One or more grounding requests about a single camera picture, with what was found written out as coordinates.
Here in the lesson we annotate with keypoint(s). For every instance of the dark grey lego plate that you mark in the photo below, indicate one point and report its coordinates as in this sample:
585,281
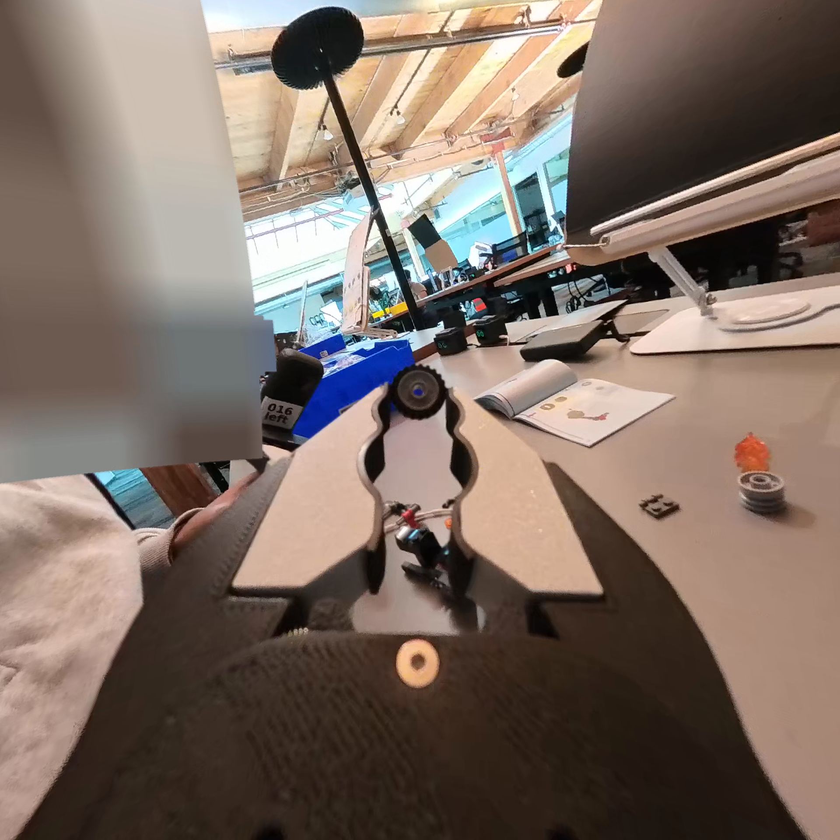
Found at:
659,506

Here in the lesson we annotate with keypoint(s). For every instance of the thin black lego tire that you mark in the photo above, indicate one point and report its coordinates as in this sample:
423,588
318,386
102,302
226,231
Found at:
401,384

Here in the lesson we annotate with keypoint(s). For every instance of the blue plastic bin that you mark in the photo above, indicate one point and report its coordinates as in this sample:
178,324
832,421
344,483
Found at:
348,400
321,344

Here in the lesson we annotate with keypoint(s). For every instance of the black laptop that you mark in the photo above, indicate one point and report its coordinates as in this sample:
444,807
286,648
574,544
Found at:
689,98

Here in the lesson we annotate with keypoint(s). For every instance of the black power bank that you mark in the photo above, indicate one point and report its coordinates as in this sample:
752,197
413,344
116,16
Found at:
561,341

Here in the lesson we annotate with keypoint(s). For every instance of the lego instruction booklet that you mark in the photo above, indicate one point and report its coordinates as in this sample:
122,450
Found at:
590,407

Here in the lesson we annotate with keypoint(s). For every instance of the wooden office desk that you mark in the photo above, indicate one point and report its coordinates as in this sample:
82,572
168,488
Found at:
492,269

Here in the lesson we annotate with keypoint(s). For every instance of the cardboard box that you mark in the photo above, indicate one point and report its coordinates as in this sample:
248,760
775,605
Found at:
356,275

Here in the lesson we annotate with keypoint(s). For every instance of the person's left hand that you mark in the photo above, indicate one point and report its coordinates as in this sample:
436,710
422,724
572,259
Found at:
210,515

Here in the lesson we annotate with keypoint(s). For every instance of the white flexible lego tube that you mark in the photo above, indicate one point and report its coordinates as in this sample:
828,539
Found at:
430,515

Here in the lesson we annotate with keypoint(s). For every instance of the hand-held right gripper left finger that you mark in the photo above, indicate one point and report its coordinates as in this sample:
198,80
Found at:
308,525

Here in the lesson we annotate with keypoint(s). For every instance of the person's left forearm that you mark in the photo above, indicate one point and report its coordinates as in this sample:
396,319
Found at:
65,590

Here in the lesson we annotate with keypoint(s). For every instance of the orange lego flame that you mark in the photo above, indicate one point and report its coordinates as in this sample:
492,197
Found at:
751,453

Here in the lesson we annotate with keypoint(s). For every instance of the black metal pole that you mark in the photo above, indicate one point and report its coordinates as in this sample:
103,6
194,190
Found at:
367,184

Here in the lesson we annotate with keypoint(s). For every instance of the black lego motorcycle build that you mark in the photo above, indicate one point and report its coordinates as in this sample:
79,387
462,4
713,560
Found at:
423,548

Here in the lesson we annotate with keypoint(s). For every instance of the grey plastic pouch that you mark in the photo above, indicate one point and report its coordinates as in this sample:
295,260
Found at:
564,315

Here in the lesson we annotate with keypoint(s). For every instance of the red lego connector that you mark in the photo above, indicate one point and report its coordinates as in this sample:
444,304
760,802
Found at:
410,514

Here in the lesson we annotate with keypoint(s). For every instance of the grey lego wheel hub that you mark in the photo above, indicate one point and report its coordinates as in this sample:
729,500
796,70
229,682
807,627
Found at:
761,492
420,392

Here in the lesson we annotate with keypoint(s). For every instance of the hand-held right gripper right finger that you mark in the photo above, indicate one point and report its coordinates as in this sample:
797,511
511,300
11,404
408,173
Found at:
525,525

